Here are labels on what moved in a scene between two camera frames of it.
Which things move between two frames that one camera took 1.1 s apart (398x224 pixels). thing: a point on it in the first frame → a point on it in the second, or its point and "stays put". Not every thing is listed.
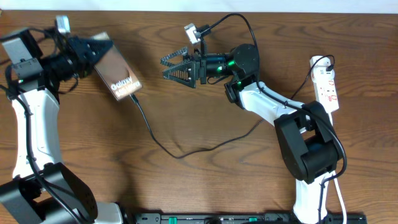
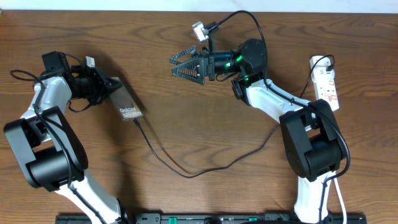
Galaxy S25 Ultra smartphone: (115, 73) → (127, 107)
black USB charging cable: (207, 150) → (181, 170)
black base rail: (247, 218) stays put
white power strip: (323, 73) stays put
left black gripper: (81, 48) → (103, 88)
